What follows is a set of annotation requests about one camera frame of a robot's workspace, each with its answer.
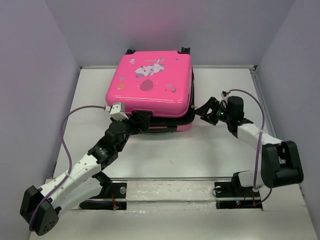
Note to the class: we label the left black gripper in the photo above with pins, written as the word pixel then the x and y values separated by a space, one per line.
pixel 142 124

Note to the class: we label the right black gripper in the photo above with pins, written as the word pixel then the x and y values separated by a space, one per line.
pixel 202 111

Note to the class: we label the pink hard-shell suitcase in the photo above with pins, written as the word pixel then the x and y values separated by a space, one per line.
pixel 158 84

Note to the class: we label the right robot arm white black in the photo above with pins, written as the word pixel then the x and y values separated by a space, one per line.
pixel 277 162

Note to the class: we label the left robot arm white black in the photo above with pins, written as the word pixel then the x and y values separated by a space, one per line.
pixel 42 206

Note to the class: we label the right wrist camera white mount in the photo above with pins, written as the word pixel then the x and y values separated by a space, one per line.
pixel 225 95

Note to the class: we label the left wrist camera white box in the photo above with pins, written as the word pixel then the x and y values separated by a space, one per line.
pixel 117 111

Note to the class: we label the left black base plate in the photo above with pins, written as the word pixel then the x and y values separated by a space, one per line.
pixel 111 199

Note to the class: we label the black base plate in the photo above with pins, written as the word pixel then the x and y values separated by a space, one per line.
pixel 111 199
pixel 227 197

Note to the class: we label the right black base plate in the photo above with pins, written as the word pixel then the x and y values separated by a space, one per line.
pixel 227 197

